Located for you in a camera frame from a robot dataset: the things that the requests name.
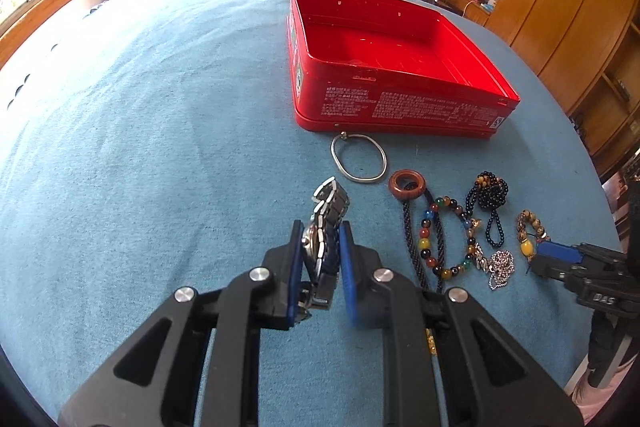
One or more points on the wooden wardrobe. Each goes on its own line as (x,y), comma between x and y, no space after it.
(565,7)

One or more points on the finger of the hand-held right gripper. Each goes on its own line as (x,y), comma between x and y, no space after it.
(550,269)
(557,250)

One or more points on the blue blanket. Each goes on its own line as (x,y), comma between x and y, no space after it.
(150,132)

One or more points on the person's right forearm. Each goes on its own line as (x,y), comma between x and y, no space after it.
(587,394)

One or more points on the silver bangle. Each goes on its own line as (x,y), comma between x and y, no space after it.
(361,179)

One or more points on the black bead strand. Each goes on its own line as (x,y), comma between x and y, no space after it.
(492,197)

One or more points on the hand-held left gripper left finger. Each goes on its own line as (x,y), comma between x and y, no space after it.
(296,267)

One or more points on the wooden desk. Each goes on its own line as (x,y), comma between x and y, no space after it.
(462,2)

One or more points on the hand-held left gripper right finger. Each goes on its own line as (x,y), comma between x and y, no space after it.
(346,267)

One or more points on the silver metal wristwatch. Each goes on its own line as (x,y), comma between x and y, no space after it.
(332,202)

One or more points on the red tin box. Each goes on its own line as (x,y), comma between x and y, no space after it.
(390,107)

